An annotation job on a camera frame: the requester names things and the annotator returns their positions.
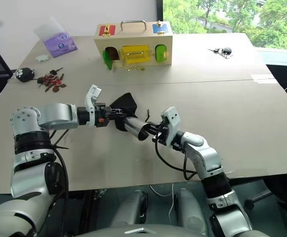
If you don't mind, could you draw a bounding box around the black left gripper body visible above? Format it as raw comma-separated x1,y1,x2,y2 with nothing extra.
93,102,113,129

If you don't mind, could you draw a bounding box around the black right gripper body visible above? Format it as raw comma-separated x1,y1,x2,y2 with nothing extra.
151,118,176,150

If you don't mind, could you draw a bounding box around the metal cup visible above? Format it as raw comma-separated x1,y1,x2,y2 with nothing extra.
122,117,151,142

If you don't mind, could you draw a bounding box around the black paw print pouch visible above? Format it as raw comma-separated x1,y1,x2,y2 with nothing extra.
15,67,36,83

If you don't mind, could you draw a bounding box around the pile of red tagged keys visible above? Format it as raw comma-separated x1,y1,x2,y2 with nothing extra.
36,67,68,93

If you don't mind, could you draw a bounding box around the wooden lock box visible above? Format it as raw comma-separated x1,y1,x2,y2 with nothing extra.
94,20,174,73

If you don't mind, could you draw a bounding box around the grey robot left thigh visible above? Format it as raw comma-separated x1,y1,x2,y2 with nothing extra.
108,190,149,229

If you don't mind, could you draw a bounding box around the grey robot thigh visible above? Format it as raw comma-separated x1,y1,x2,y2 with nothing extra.
108,190,149,229
174,188,208,236

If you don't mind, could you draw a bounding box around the grey robot right thigh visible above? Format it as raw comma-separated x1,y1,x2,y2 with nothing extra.
174,188,208,236

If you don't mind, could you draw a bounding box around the small pale green scrap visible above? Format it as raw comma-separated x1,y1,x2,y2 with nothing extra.
35,54,51,63

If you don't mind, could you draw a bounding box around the purple packet in plastic bag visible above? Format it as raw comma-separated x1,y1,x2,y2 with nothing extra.
33,16,78,59

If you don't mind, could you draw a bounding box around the grey robot torso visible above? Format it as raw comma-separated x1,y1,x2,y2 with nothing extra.
76,223,233,237

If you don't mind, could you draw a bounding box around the black car key bunch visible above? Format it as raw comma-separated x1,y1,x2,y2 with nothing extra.
208,46,234,60

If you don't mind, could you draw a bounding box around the black chair base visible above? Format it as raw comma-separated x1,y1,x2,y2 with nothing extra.
244,189,275,211

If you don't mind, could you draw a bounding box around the clear tape strip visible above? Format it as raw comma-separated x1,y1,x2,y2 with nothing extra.
251,73,277,86

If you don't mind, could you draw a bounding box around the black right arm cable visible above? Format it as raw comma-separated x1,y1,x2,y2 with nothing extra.
154,140,199,181

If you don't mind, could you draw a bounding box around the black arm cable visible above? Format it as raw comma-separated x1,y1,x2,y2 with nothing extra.
48,128,71,237
154,140,199,181

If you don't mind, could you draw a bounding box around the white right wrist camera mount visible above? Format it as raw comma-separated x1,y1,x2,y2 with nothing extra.
160,106,183,147

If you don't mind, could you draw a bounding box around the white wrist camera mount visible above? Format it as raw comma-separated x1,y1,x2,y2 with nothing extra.
160,106,183,147
84,84,103,126

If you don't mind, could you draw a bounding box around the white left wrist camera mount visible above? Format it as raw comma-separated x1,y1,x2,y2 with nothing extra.
84,84,103,126

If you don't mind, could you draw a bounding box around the gold chain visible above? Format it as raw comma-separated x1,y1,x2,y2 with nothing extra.
119,64,146,73

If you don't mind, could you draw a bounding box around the thin white cable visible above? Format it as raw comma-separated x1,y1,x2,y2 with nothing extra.
149,182,176,221

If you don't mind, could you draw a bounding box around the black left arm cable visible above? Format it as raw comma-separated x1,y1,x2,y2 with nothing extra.
48,128,71,237

